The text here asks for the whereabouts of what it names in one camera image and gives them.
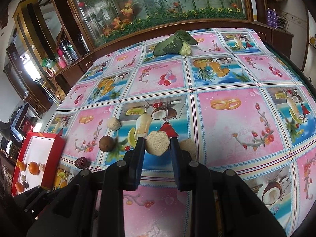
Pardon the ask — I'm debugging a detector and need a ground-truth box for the beige peeled fruit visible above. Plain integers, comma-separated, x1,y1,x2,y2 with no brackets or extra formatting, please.
39,163,46,172
179,139,197,160
145,131,170,156

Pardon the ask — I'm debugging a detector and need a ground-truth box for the brown round longan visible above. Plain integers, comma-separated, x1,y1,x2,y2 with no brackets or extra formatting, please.
99,135,115,152

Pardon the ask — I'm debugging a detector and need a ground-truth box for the beige peeled fruit chunk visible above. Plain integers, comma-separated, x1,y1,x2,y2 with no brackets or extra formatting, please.
107,117,122,132

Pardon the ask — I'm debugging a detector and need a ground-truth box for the dark red jujube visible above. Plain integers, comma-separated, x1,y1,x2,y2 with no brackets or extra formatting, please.
22,181,29,189
74,157,90,170

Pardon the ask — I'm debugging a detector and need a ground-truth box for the orange tangerine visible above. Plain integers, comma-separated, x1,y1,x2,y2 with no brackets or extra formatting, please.
17,161,27,172
14,182,25,193
28,162,40,176

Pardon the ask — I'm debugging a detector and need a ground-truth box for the red white tray box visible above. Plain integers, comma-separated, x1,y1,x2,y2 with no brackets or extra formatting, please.
11,132,65,196

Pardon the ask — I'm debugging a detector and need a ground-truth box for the colourful fruit print tablecloth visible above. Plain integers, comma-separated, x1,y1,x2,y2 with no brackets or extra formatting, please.
45,28,315,235

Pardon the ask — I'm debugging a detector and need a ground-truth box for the dark side table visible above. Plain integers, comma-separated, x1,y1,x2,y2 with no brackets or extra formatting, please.
9,103,39,145

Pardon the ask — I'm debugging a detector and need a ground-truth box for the pink bottle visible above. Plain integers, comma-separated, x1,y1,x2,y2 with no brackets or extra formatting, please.
57,49,67,69

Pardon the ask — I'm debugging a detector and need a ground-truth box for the green leafy cabbage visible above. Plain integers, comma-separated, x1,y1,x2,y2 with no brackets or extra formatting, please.
153,29,198,57

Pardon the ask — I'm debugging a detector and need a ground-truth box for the green plastic bag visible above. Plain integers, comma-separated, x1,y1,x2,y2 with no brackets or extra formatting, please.
42,58,57,69

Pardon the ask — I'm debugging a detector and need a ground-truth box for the black steel thermos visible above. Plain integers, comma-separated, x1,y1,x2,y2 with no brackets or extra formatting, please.
78,33,90,53

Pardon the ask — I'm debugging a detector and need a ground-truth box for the glass flower display panel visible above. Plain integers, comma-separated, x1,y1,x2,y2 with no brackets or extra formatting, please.
70,0,249,48

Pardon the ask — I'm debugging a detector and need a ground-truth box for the gold black pillar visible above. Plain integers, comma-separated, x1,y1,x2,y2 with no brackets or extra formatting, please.
13,0,65,103

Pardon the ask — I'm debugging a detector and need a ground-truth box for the purple bottles pair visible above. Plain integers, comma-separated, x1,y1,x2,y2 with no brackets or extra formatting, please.
266,8,278,28

